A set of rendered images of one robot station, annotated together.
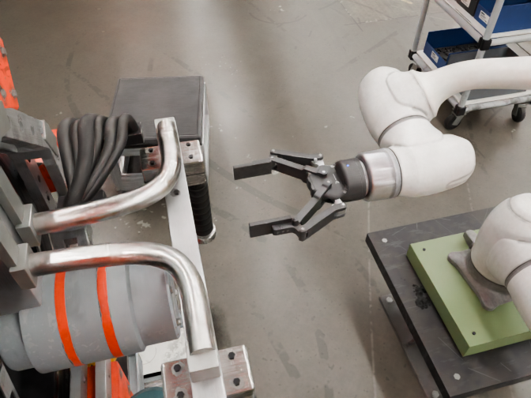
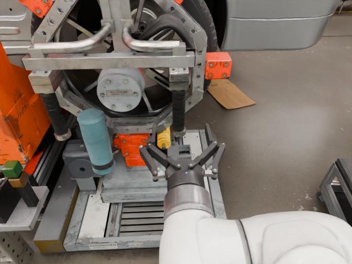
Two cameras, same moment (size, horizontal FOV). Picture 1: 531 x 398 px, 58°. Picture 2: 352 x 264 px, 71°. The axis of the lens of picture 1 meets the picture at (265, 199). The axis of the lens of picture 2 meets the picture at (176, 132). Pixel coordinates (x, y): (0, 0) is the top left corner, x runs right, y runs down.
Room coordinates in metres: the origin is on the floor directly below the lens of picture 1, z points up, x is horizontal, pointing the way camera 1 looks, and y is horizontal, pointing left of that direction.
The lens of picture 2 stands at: (0.63, -0.46, 1.22)
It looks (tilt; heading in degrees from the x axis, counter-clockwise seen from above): 39 degrees down; 101
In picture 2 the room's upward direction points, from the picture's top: straight up
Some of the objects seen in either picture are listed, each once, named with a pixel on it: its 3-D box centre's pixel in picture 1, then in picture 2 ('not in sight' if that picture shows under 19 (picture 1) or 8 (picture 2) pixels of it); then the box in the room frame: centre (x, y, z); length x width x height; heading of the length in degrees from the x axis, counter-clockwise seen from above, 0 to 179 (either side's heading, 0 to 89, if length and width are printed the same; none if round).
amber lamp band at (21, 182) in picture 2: not in sight; (18, 179); (0.03, -0.04, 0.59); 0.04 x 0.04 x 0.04; 14
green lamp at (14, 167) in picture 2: not in sight; (12, 168); (0.03, -0.04, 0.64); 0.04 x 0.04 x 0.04; 14
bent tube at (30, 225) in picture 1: (99, 153); (150, 23); (0.44, 0.20, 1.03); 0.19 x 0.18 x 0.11; 104
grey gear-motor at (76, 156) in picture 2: not in sight; (94, 149); (-0.02, 0.46, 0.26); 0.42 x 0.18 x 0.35; 104
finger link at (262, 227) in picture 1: (270, 226); (153, 137); (0.49, -0.01, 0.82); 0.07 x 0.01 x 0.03; 104
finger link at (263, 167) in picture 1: (252, 170); (208, 135); (0.62, 0.02, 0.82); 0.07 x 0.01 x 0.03; 104
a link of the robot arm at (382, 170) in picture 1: (374, 175); (188, 208); (0.60, -0.19, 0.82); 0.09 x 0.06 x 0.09; 14
